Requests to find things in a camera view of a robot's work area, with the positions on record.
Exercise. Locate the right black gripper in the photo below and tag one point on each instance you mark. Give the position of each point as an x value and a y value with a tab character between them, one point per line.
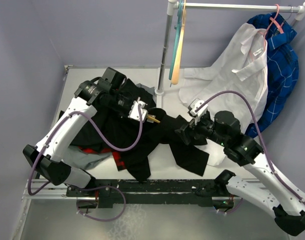
193	127

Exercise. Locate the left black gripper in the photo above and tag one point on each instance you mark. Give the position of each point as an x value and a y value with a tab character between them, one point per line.
131	100

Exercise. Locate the yellow plastic hanger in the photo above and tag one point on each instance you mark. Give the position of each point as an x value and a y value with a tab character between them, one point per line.
152	119

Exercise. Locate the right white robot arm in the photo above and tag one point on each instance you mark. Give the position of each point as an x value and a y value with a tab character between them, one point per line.
282	199

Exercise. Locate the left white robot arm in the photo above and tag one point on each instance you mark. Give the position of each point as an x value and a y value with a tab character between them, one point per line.
113	91

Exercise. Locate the red black plaid shirt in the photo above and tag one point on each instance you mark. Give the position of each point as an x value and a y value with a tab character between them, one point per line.
115	154

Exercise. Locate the beige wooden hanger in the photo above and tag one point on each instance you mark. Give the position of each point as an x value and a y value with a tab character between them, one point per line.
178	47

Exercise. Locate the grey shirt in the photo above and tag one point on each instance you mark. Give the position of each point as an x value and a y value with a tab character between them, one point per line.
119	130

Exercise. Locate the white shirt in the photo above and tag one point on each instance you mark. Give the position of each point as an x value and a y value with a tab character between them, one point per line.
242	67

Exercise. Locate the teal plastic hanger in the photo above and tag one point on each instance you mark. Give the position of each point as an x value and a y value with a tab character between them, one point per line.
174	45

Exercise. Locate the blue plaid shirt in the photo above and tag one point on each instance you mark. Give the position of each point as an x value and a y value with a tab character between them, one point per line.
283	74

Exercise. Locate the pink hanger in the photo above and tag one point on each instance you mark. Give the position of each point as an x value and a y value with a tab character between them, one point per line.
271	30

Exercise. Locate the metal clothes rack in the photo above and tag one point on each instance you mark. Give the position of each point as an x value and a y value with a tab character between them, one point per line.
173	5

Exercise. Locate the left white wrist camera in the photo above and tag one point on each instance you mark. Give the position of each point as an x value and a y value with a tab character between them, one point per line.
138	111

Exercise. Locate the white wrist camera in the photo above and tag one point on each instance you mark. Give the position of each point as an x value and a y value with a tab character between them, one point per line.
138	111
197	109

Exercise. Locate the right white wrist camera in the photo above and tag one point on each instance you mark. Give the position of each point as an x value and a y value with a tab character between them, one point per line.
197	109

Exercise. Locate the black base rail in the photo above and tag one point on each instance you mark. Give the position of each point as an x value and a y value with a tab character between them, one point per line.
200	192

